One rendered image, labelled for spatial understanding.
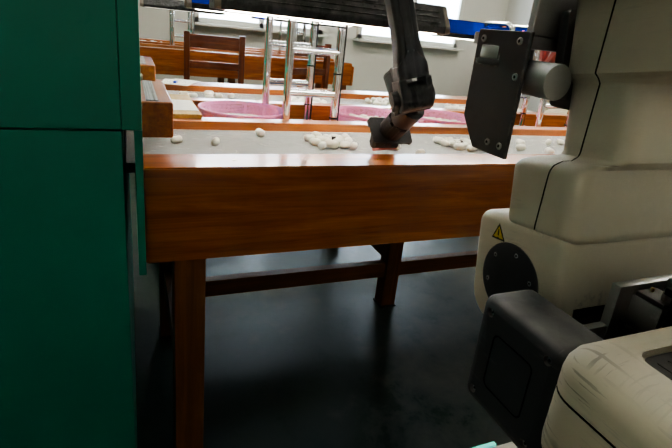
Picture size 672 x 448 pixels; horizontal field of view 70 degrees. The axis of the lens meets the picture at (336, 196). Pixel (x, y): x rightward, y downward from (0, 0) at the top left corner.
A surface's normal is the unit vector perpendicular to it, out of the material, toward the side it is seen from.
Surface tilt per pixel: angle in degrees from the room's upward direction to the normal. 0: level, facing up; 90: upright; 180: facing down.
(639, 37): 90
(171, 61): 90
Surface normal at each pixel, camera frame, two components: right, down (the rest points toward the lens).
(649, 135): 0.38, 0.21
